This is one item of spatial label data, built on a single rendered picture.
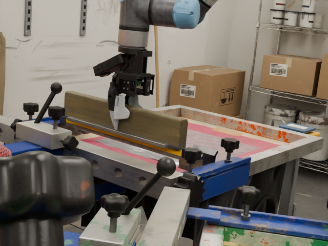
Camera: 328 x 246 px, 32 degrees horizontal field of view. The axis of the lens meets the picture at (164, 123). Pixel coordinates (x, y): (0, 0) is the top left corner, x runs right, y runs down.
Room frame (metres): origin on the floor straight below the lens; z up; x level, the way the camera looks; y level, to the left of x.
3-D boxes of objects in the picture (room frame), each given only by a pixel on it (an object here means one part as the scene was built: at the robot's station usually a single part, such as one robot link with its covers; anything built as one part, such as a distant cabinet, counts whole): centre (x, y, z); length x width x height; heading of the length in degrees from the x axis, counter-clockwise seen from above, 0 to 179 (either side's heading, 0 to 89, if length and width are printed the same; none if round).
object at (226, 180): (1.28, -0.12, 0.98); 0.30 x 0.05 x 0.07; 142
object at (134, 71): (1.42, 0.09, 1.19); 0.09 x 0.08 x 0.12; 52
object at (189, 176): (1.06, -0.05, 1.02); 0.07 x 0.06 x 0.07; 142
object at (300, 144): (1.64, -0.04, 0.97); 0.79 x 0.58 x 0.04; 142
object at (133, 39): (1.43, 0.09, 1.27); 0.08 x 0.08 x 0.05
